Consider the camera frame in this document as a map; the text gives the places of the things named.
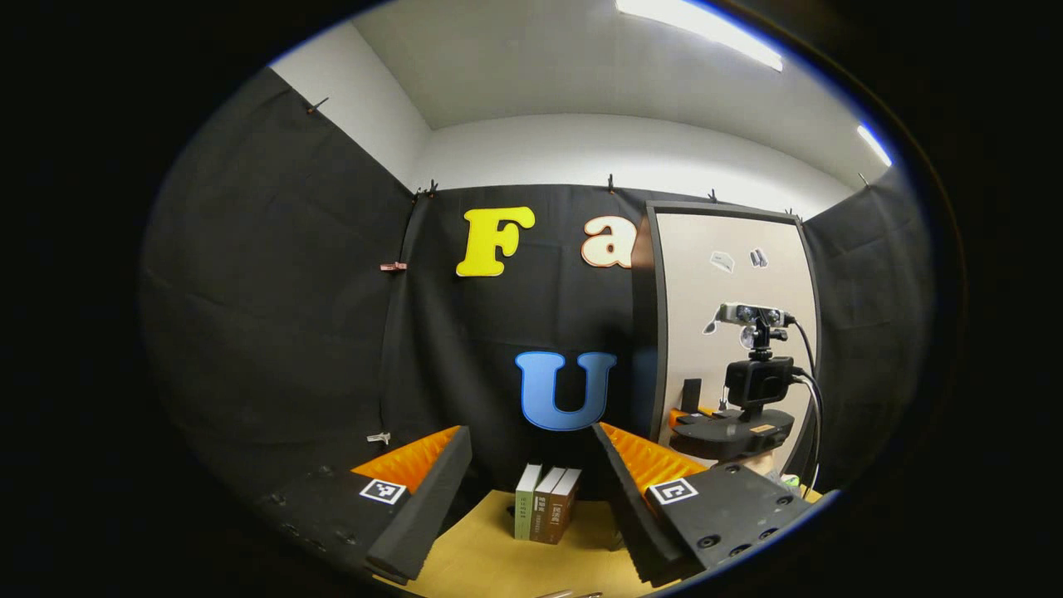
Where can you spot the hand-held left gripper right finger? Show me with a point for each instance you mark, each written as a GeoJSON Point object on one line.
{"type": "Point", "coordinates": [623, 498]}

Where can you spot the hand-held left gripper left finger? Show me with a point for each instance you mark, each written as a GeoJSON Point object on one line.
{"type": "Point", "coordinates": [432, 498]}

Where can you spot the grey cabinet door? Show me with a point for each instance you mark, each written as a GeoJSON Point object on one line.
{"type": "Point", "coordinates": [689, 332]}

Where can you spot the grey cabinet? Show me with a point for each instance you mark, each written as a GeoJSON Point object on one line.
{"type": "Point", "coordinates": [646, 332]}

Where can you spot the brown book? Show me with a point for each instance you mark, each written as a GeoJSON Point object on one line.
{"type": "Point", "coordinates": [563, 511]}

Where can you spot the white cloth clip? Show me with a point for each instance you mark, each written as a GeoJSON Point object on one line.
{"type": "Point", "coordinates": [379, 437]}

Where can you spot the pink and green toy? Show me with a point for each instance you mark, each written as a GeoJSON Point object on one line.
{"type": "Point", "coordinates": [791, 481]}

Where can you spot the black backdrop cloth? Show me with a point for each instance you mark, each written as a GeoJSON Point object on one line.
{"type": "Point", "coordinates": [291, 291]}

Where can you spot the small ceiling light panel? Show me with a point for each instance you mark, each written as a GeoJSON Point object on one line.
{"type": "Point", "coordinates": [874, 144]}

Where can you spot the long ceiling light panel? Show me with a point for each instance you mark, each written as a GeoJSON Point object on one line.
{"type": "Point", "coordinates": [706, 25]}

